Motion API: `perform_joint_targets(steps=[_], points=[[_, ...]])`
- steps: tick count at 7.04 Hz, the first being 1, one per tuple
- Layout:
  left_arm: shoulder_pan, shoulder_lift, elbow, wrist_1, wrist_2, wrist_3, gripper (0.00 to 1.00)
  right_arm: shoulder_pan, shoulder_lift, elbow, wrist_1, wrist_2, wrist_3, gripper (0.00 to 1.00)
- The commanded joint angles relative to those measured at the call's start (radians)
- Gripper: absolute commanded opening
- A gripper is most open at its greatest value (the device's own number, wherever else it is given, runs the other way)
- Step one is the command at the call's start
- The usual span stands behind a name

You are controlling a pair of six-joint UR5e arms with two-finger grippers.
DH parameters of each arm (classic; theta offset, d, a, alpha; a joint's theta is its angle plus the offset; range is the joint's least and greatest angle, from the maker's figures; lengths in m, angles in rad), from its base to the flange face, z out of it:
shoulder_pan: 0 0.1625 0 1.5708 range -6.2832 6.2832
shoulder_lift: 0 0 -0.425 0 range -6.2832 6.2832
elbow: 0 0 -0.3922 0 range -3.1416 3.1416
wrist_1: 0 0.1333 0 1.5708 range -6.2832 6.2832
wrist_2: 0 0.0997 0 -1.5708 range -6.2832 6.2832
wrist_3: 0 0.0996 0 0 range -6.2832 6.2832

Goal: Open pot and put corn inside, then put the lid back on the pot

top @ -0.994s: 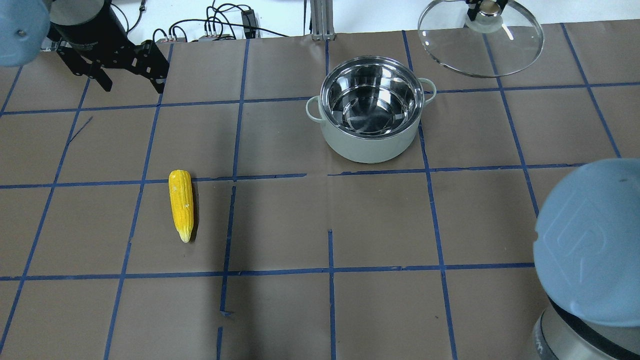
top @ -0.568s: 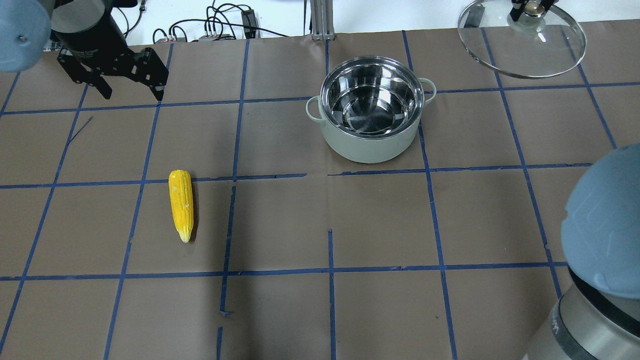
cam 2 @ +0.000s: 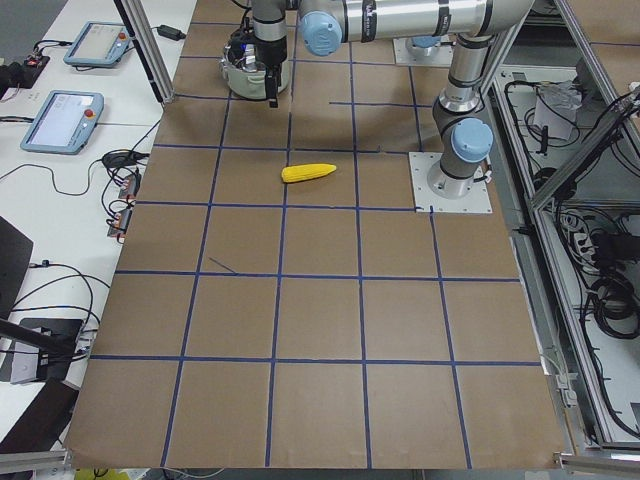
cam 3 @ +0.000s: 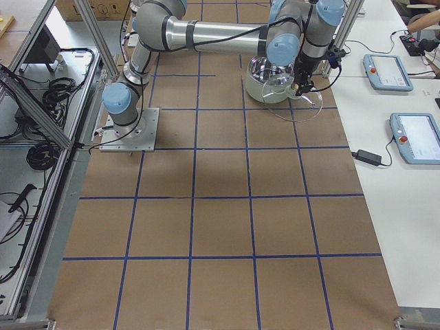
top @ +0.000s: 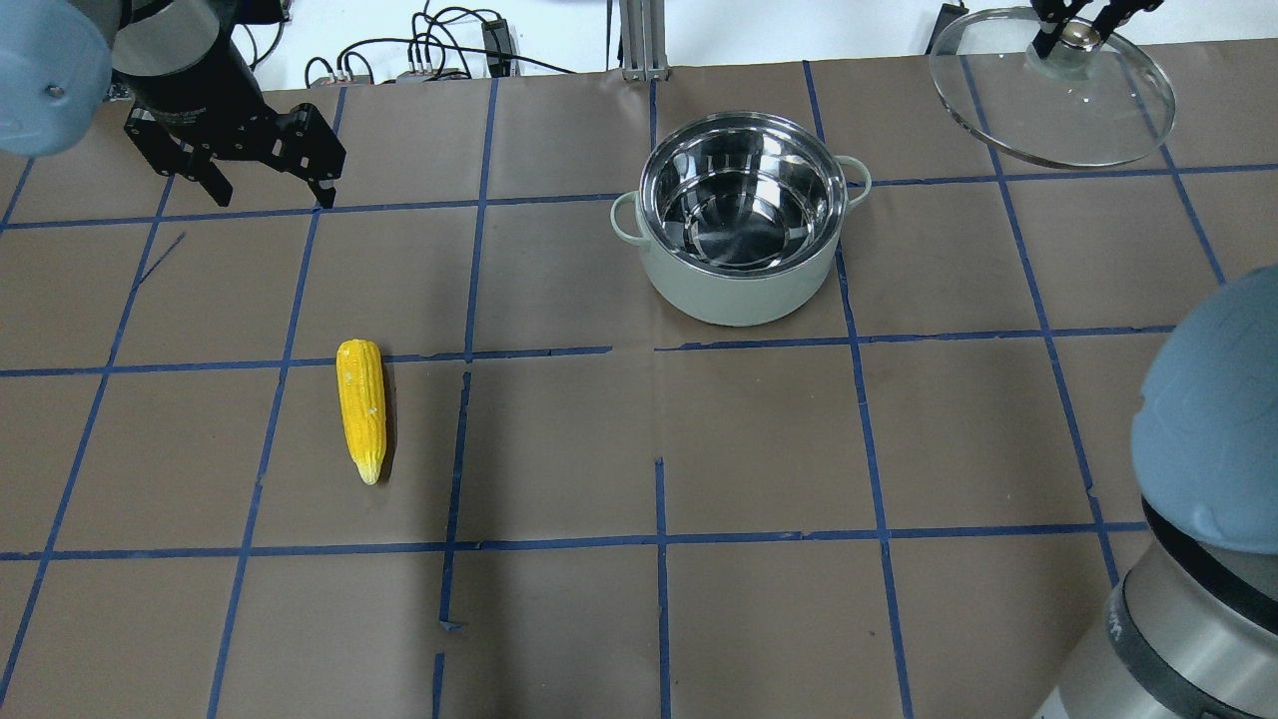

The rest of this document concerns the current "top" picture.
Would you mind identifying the aluminium frame post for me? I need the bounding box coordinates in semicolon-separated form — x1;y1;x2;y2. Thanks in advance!
619;0;670;83

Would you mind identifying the glass pot lid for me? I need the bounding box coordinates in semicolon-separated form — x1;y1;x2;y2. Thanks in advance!
928;1;1177;170

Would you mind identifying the black cable bundle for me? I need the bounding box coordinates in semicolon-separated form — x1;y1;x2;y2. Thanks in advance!
235;0;580;91

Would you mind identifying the pale green cooking pot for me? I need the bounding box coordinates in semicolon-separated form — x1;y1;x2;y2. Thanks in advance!
610;111;875;327

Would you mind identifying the yellow corn cob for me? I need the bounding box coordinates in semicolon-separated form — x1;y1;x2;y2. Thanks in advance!
334;340;389;485

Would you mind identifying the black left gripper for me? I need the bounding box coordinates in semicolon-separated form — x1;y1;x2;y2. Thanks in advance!
124;45;346;209

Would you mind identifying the black power adapter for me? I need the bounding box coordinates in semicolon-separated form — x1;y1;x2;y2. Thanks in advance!
482;19;515;78

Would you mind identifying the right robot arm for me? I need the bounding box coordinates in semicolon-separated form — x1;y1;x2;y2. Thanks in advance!
1036;266;1277;718

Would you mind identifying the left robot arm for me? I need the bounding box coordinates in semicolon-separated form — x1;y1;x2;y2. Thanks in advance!
1;1;346;209

